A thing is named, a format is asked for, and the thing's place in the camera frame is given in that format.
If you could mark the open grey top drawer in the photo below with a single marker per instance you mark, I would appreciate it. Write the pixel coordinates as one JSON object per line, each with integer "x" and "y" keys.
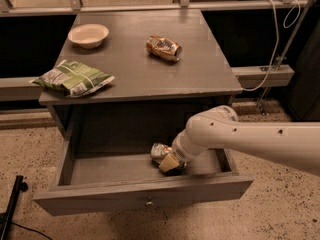
{"x": 87, "y": 181}

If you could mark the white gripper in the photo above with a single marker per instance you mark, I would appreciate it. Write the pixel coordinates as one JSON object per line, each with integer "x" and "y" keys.
{"x": 180, "y": 151}

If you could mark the white paper bowl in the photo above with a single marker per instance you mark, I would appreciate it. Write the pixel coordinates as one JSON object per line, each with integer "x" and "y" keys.
{"x": 88, "y": 36}

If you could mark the metal drawer knob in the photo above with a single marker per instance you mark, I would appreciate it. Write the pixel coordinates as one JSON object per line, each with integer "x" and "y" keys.
{"x": 149, "y": 203}

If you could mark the green chip bag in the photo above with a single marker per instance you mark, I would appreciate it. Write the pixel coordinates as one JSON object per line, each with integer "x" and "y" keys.
{"x": 74, "y": 79}

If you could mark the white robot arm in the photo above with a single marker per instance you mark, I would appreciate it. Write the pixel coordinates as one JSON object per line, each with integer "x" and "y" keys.
{"x": 292, "y": 144}

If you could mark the black stand leg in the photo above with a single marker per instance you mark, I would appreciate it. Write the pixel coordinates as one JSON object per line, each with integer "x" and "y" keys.
{"x": 6, "y": 218}

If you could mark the crushed brown soda can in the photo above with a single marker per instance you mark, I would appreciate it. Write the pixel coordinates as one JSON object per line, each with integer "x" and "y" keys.
{"x": 164, "y": 48}

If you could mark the metal railing frame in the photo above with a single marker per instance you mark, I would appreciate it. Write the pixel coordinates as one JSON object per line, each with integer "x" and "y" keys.
{"x": 33, "y": 32}

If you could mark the grey wooden cabinet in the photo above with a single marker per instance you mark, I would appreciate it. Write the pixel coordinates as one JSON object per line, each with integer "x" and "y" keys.
{"x": 202, "y": 71}

